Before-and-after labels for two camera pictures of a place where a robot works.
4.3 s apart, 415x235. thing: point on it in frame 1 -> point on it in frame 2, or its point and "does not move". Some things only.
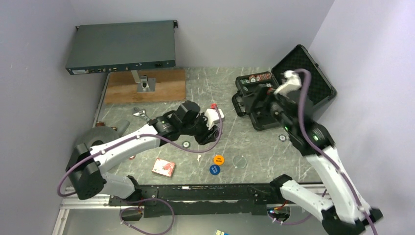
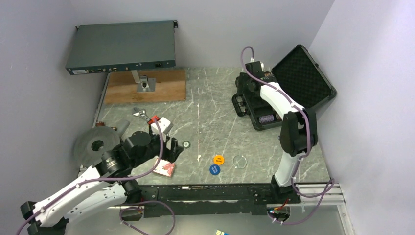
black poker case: [255, 91] does not move
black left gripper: [208, 135] -> [171, 154]
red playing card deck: [164, 167] does not move
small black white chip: [186, 144] does not move
